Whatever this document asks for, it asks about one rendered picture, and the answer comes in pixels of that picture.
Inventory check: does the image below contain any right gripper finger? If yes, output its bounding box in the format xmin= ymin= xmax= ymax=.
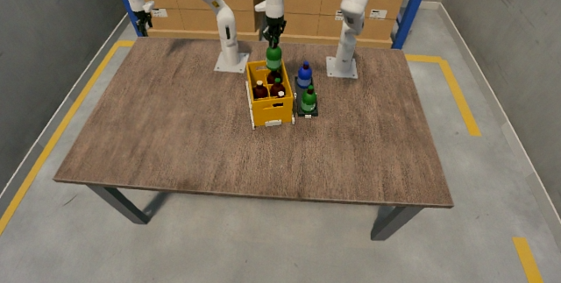
xmin=135 ymin=18 xmax=147 ymax=37
xmin=146 ymin=12 xmax=153 ymax=28

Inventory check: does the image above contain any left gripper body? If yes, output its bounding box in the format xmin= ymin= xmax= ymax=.
xmin=266 ymin=14 xmax=284 ymax=33

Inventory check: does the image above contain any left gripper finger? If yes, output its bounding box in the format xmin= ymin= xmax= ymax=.
xmin=262 ymin=26 xmax=277 ymax=47
xmin=274 ymin=19 xmax=287 ymax=44

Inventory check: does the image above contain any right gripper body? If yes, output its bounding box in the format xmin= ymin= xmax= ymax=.
xmin=132 ymin=10 xmax=148 ymax=25

